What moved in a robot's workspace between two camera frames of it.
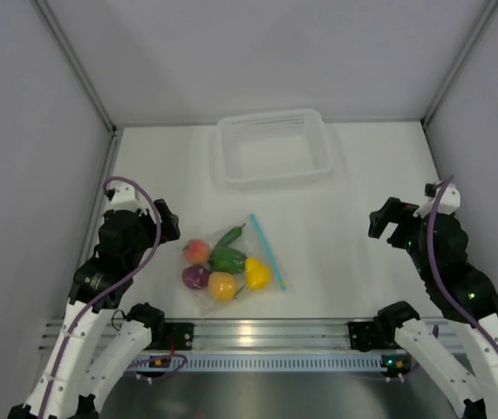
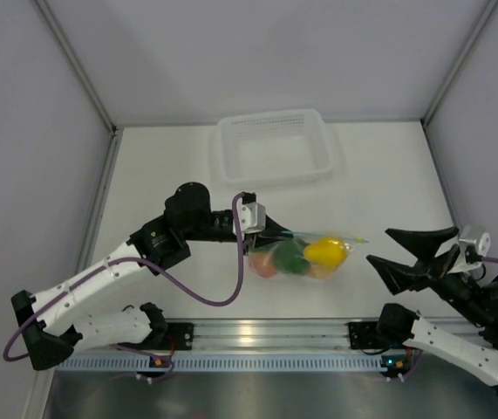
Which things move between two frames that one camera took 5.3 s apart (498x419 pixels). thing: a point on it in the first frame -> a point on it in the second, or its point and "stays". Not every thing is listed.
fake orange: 222,285 -> 320,271
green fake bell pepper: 228,259 -> 289,257
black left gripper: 169,230 -> 273,231
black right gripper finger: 380,219 -> 400,278
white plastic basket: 275,148 stays
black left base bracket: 172,336 stays
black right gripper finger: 394,209 -> 424,244
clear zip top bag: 228,264 -> 306,255
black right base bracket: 364,336 stays
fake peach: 196,251 -> 263,264
